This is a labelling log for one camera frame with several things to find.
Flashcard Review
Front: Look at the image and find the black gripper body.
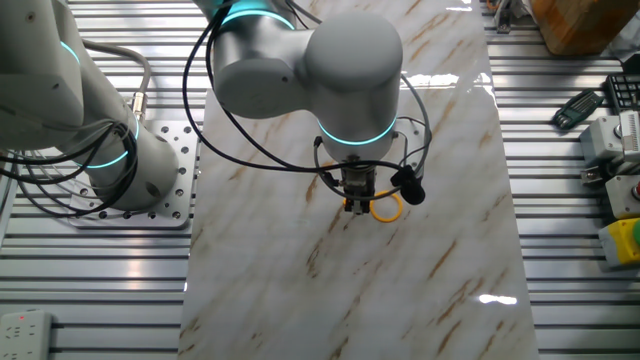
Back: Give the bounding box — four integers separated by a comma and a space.
339, 167, 378, 202

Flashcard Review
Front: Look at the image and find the yellow bubble ring wand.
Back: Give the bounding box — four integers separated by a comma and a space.
342, 190, 404, 224

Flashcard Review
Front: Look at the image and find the marble pattern board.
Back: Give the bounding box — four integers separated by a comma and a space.
177, 0, 541, 360

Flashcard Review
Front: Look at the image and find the black metal clamp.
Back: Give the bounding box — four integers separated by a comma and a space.
492, 0, 519, 35

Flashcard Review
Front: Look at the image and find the black remote control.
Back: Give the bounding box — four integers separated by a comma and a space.
551, 89, 605, 131

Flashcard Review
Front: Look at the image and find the grey control box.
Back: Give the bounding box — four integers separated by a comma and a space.
579, 115, 626, 166

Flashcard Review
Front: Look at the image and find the grey box with red button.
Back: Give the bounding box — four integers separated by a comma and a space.
605, 174, 640, 220

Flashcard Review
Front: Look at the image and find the yellow box with green button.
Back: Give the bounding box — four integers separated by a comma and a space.
598, 217, 640, 271

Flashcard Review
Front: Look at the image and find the brown cardboard box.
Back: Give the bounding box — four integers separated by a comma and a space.
529, 0, 640, 56

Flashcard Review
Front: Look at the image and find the black keyboard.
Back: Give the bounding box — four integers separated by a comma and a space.
604, 73, 640, 114

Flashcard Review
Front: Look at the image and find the grey plastic bag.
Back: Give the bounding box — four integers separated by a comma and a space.
607, 24, 640, 74

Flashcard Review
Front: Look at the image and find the white power strip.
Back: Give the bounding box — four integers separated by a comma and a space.
0, 309, 54, 360

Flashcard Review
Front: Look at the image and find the black cable plug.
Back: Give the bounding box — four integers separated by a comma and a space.
390, 164, 427, 206

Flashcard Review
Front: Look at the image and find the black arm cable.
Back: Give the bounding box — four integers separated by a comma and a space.
182, 0, 406, 176

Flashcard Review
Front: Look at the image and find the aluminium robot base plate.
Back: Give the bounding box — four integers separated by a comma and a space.
64, 119, 201, 230

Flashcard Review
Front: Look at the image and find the black base cable bundle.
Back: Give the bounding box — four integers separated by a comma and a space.
0, 119, 140, 219

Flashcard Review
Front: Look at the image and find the grey base cable with connector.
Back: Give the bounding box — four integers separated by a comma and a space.
82, 39, 154, 124

